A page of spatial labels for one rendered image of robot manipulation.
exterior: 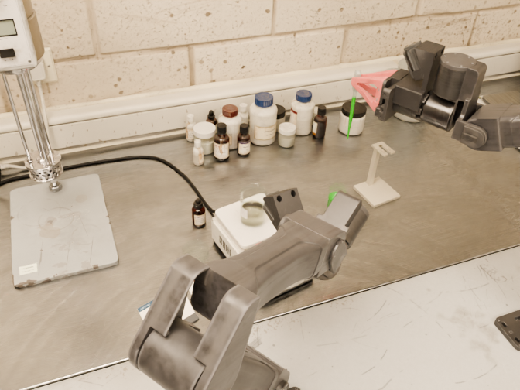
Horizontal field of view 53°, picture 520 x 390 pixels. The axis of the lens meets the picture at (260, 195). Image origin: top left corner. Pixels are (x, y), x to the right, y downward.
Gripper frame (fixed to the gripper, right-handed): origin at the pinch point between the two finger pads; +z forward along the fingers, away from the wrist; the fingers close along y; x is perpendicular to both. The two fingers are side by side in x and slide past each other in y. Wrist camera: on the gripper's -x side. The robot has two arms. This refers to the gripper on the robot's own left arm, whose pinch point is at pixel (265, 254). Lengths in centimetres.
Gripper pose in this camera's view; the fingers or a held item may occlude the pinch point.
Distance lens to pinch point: 91.9
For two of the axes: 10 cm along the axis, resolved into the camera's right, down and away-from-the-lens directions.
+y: -8.6, 3.1, -4.2
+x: 3.0, 9.5, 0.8
